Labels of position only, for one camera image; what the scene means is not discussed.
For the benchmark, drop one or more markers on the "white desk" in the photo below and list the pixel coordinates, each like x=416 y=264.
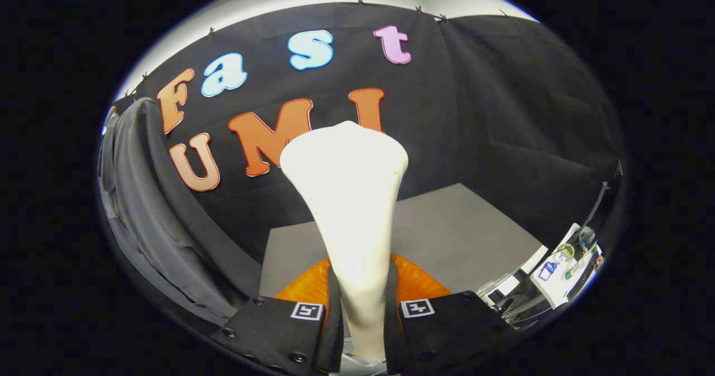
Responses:
x=550 y=288

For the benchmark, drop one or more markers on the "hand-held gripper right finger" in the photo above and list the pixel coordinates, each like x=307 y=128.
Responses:
x=392 y=331

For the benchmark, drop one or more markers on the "grey cabinet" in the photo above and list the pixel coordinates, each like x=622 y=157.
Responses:
x=458 y=231

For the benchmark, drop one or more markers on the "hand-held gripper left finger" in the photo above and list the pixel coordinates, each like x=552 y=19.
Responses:
x=334 y=331

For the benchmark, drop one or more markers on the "grey button-up shirt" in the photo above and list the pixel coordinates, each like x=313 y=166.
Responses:
x=151 y=208

